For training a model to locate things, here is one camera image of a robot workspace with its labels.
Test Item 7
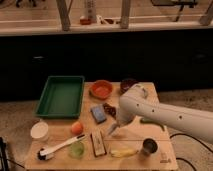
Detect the grey blue towel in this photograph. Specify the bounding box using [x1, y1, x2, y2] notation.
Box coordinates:
[107, 123, 119, 136]

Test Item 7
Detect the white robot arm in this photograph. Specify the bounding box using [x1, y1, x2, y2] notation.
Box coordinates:
[116, 84, 213, 144]

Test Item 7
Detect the green plastic tray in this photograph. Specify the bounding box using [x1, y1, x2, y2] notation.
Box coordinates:
[36, 76, 84, 119]

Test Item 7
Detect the brown grape bunch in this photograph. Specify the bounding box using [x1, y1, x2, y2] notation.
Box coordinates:
[103, 103, 116, 118]

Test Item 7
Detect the blue sponge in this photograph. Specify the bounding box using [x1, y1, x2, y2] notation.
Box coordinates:
[91, 105, 107, 124]

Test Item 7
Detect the green chili pepper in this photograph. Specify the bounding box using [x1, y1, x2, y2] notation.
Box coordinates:
[140, 118, 165, 131]

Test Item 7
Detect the wooden block eraser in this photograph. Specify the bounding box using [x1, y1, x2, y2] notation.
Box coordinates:
[91, 130, 107, 157]

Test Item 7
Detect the yellow banana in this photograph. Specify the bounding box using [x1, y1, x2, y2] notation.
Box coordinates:
[110, 148, 137, 158]

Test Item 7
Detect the orange bowl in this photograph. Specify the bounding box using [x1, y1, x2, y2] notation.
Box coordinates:
[90, 80, 113, 100]

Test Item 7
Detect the dark purple bowl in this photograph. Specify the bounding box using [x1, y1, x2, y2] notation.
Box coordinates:
[120, 78, 137, 93]

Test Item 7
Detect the dark metal cup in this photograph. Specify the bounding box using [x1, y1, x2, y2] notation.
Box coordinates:
[142, 138, 158, 156]

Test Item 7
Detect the orange fruit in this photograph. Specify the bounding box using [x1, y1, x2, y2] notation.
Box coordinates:
[71, 121, 83, 135]

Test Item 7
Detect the green plastic cup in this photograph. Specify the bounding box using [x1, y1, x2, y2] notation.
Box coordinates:
[69, 141, 84, 159]

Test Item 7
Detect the wooden table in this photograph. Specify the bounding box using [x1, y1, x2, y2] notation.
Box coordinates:
[25, 83, 178, 171]

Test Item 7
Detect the red bowl on shelf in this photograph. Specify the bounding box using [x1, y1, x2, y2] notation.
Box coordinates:
[79, 16, 92, 25]

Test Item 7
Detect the white bottle on shelf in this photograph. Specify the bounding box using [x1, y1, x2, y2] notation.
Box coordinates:
[84, 0, 97, 23]

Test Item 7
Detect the black floor cable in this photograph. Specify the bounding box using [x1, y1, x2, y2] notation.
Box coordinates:
[169, 132, 213, 171]

